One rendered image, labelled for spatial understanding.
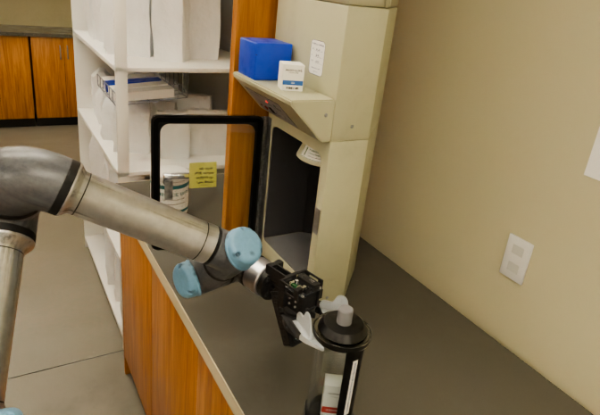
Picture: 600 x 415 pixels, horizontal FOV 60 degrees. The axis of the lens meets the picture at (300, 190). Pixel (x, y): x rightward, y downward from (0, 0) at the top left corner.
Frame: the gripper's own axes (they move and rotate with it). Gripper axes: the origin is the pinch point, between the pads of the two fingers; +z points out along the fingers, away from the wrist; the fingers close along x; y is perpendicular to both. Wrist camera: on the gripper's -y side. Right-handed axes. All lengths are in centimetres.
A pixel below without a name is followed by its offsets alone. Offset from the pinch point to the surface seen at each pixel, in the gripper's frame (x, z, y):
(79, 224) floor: 69, -283, -114
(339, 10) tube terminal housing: 24, -31, 56
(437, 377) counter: 29.4, 7.8, -19.8
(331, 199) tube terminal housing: 25.7, -27.3, 12.3
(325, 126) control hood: 21.3, -28.5, 31.1
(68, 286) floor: 32, -213, -114
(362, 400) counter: 10.1, 1.4, -19.9
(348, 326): -0.3, 1.7, 4.1
